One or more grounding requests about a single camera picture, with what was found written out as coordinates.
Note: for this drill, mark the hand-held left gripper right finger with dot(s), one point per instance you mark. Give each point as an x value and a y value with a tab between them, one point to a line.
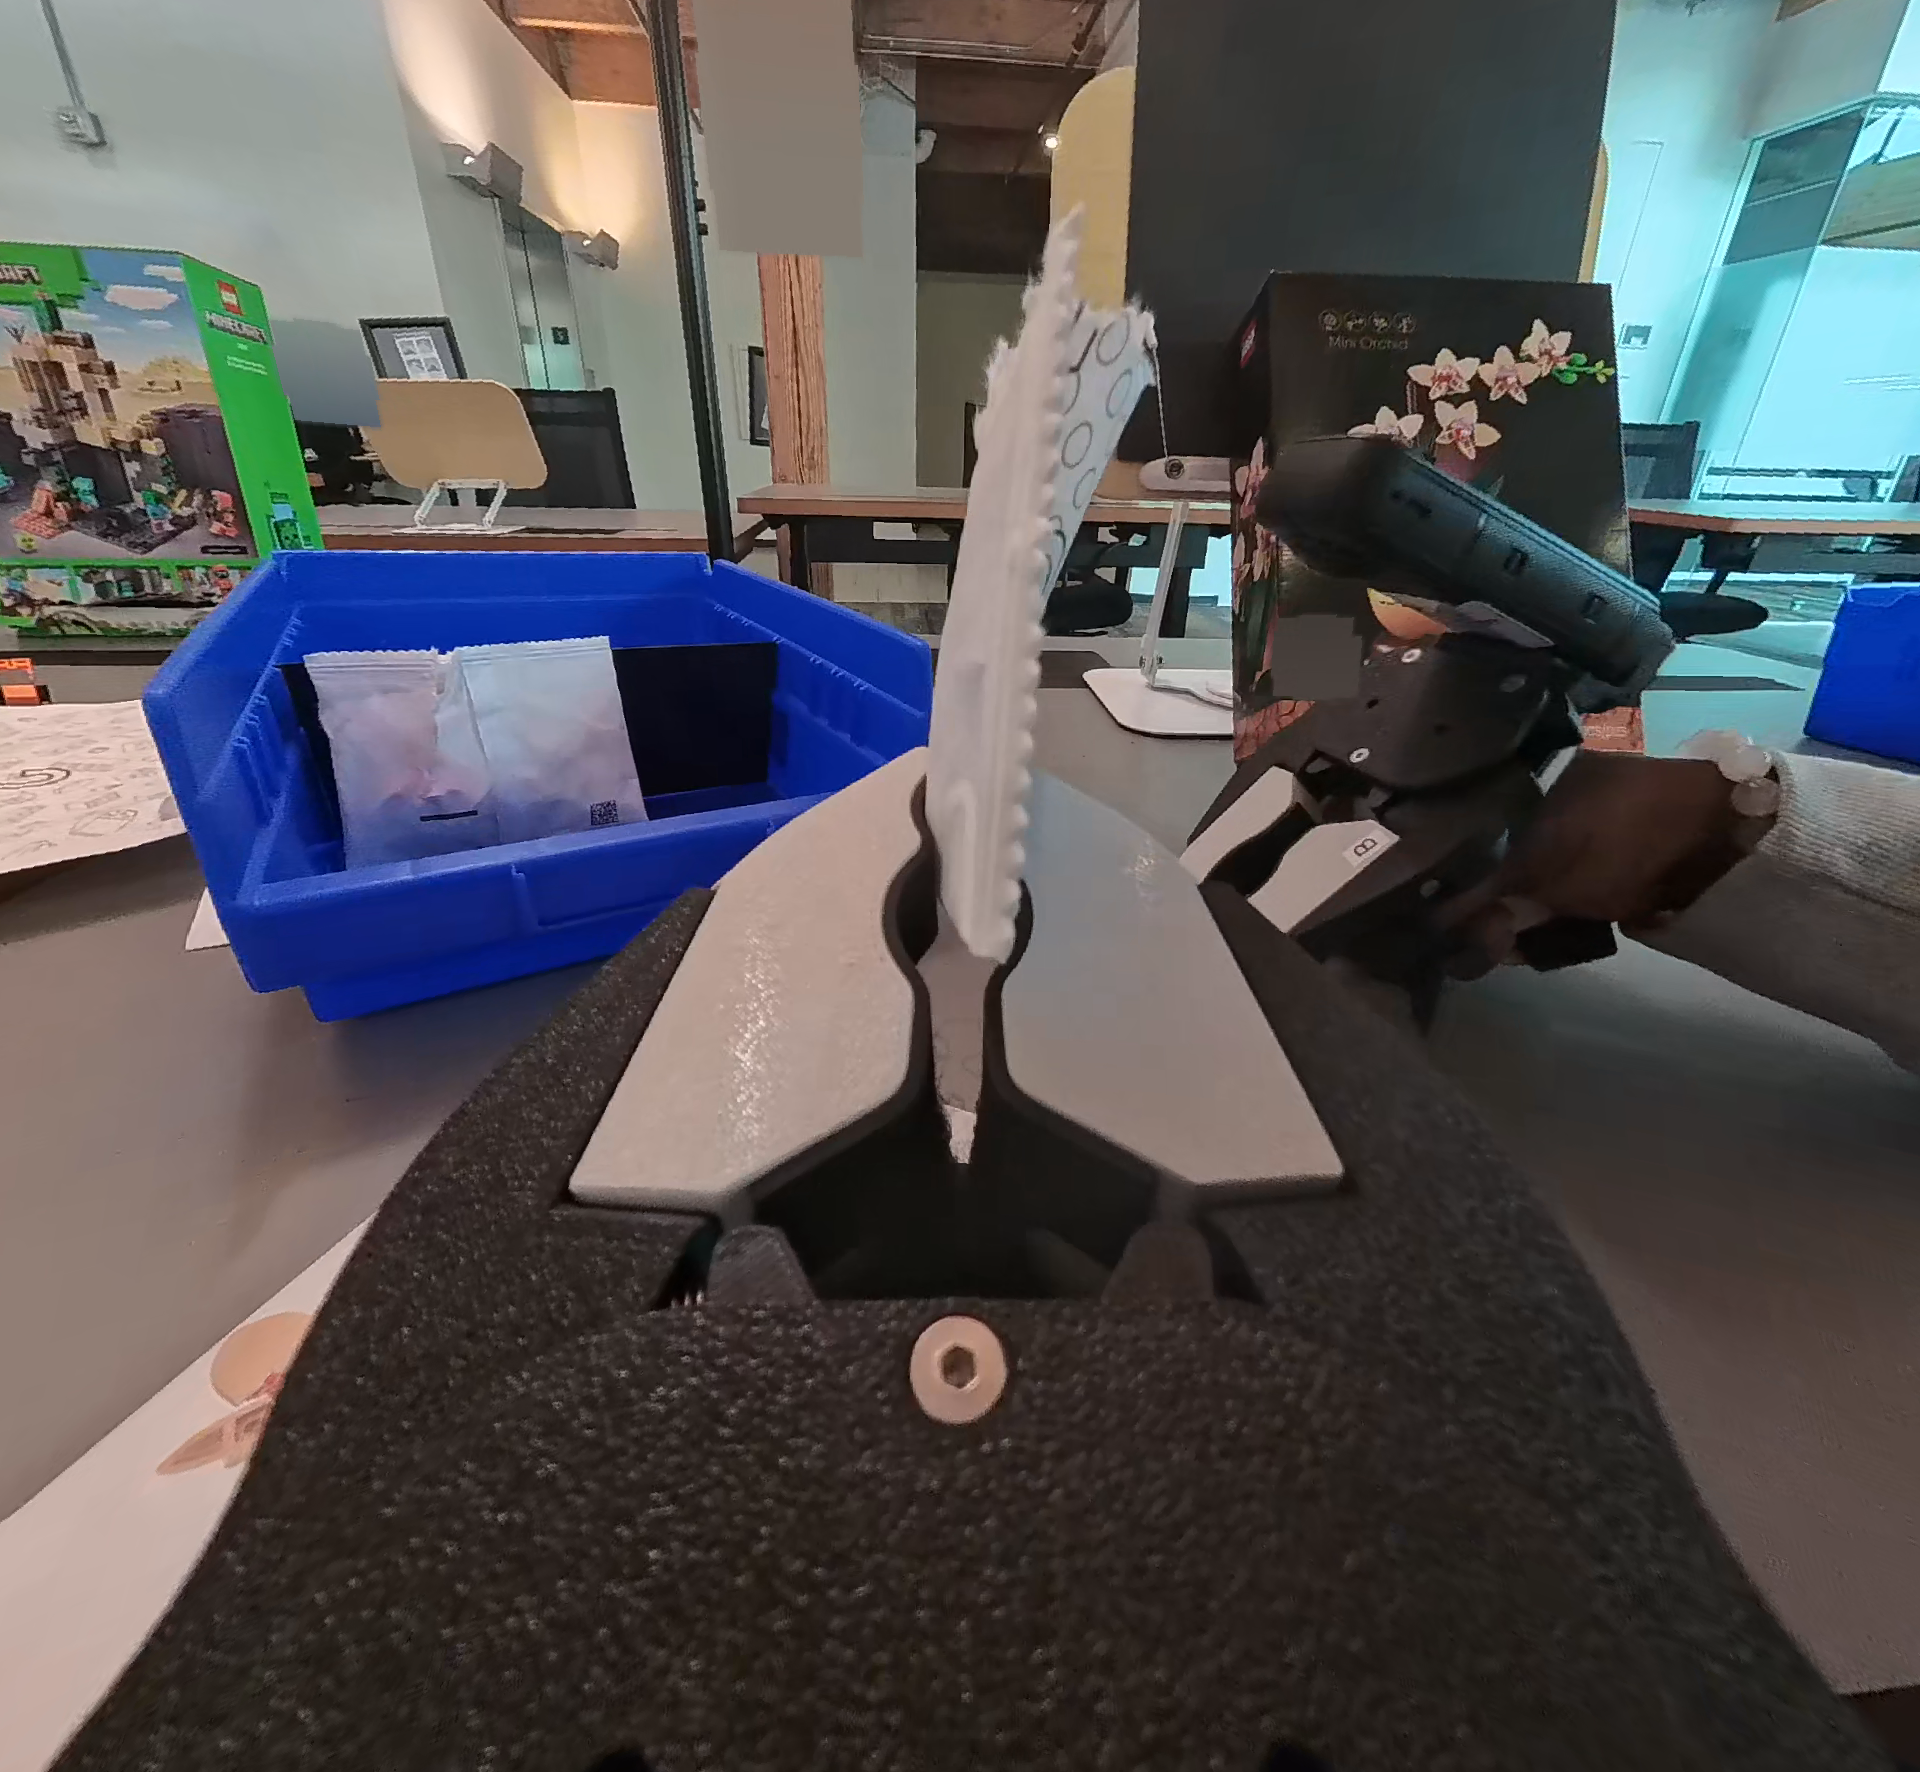
1186	1053

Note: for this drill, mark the person's right forearm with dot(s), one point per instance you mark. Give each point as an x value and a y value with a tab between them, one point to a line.
1831	886

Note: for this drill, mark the orange toy brick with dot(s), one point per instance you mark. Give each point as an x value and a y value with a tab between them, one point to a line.
14	677

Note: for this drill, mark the green toy set box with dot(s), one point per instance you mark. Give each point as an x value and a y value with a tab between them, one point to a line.
135	423

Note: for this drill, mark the crumpled white paper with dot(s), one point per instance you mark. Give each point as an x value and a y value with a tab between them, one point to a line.
76	783

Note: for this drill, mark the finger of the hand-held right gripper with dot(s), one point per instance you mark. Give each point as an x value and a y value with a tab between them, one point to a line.
1254	819
1329	880

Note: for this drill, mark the wood-edged office desk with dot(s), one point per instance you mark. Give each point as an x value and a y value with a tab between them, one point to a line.
570	530
856	505
1785	517

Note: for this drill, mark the grey desk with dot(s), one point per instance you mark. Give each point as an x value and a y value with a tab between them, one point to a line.
150	1083

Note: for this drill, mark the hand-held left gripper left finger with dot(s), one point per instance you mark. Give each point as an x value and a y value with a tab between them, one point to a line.
736	1038

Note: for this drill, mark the dark framed picture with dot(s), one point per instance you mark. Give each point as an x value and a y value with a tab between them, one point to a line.
757	395

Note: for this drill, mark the dark toy brick set box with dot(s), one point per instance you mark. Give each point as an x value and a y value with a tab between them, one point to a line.
1501	363

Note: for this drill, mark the orchid picture instruction booklet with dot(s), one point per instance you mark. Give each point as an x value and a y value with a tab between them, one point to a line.
105	1549

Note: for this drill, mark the wooden post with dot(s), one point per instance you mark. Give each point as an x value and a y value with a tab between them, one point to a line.
795	363

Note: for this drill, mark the metal lift door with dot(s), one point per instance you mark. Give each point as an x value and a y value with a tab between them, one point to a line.
539	302

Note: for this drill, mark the white paper scrap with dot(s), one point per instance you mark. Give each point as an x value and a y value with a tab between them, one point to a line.
206	920

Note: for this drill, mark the black vertical pole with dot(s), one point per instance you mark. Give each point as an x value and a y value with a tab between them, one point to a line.
691	302

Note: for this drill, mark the tan board on clear stand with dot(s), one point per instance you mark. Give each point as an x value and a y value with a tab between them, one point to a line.
450	430

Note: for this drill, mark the blue plastic bin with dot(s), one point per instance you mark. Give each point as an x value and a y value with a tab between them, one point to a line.
1868	677
450	917

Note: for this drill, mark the black panel with tan frame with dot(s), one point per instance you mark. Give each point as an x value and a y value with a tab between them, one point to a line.
1350	79

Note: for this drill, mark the grey wall junction box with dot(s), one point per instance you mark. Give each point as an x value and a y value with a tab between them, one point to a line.
80	125

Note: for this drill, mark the framed wall notice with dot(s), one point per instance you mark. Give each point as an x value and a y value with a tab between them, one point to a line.
413	347

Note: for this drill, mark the white paper bag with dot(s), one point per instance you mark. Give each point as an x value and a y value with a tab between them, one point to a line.
990	632
526	753

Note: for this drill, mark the grey wall lamp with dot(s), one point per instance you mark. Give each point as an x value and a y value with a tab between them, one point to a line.
485	170
593	248

